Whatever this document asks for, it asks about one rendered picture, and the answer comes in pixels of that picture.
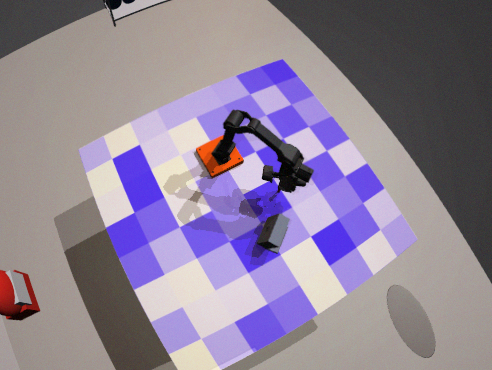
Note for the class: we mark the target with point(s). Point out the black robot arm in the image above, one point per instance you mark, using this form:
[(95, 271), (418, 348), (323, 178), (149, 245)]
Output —
[(290, 156)]

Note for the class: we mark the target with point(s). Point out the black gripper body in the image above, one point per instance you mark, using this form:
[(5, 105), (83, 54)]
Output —
[(268, 173)]

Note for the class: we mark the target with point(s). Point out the black sloped panel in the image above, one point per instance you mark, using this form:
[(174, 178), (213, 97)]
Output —
[(273, 233)]

